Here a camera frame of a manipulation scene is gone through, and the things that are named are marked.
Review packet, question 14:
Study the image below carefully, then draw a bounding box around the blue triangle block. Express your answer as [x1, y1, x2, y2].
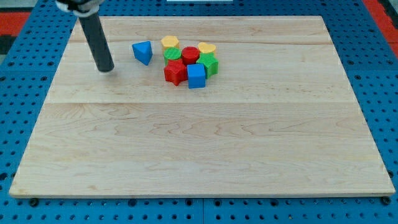
[132, 41, 153, 65]

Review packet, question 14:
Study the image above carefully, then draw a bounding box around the blue cube block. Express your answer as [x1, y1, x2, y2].
[187, 63, 206, 89]

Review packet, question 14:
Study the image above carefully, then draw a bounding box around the red star block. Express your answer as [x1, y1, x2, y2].
[164, 59, 188, 86]

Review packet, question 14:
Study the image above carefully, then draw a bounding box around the green star block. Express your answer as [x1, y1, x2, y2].
[197, 53, 219, 79]

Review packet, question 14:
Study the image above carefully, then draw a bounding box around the red cylinder block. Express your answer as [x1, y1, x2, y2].
[182, 46, 200, 65]

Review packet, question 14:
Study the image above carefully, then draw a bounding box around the yellow heart block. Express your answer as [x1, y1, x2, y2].
[198, 42, 216, 54]

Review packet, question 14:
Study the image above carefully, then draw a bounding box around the green cylinder block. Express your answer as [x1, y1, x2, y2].
[164, 47, 182, 65]

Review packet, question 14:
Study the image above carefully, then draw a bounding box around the yellow hexagon block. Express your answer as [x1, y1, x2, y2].
[160, 35, 180, 51]

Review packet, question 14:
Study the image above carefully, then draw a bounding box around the wooden board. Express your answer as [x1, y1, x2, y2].
[9, 16, 395, 198]

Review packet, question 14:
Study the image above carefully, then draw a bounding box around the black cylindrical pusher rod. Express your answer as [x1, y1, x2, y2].
[79, 12, 114, 72]

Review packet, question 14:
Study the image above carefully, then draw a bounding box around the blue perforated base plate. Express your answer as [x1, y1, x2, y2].
[1, 0, 397, 223]

